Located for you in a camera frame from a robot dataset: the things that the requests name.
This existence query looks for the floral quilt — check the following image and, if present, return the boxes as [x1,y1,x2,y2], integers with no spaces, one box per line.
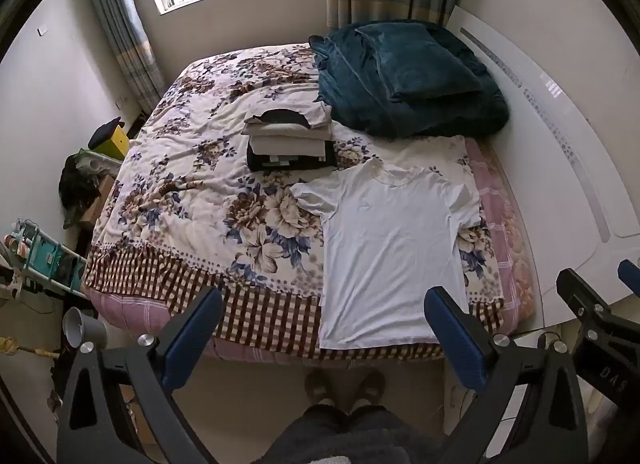
[82,41,506,352]

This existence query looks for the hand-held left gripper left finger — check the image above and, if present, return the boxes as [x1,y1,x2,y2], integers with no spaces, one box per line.
[56,286,224,464]

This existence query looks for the teal blanket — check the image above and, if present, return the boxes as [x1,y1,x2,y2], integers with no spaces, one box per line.
[308,20,510,139]

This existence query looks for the person's legs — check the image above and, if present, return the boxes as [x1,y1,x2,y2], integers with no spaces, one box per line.
[260,404,441,464]

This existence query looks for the brown slipper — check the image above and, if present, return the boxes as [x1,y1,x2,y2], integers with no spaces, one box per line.
[350,369,387,407]
[304,369,332,407]

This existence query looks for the yellow box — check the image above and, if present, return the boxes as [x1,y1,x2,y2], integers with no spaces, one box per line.
[97,124,132,161]

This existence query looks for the dark bag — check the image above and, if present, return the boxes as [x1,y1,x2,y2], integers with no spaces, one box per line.
[58,154,101,210]

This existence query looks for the white headboard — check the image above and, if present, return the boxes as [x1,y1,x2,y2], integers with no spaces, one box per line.
[445,5,640,330]

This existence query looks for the folded white clothes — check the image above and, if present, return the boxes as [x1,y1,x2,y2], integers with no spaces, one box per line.
[241,121,336,156]

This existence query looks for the folded white and black shirt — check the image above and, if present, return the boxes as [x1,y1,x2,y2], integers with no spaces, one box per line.
[243,103,333,131]

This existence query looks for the white T-shirt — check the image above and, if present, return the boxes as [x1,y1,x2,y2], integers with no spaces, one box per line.
[290,158,483,351]

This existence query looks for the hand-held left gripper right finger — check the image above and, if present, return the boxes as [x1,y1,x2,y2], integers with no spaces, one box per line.
[423,286,590,464]

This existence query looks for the teal storage cart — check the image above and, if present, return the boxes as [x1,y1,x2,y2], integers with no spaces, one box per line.
[5,219,88,300]

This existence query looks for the black cap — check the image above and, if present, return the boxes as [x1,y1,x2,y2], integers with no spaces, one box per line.
[88,116,126,150]

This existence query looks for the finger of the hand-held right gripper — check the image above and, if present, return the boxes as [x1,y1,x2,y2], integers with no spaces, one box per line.
[618,259,640,296]
[556,268,640,401]

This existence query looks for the grey waste bin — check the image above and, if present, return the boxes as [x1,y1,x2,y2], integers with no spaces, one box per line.
[62,307,108,350]

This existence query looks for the teal pillow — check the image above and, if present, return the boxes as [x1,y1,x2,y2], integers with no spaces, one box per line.
[355,21,483,104]

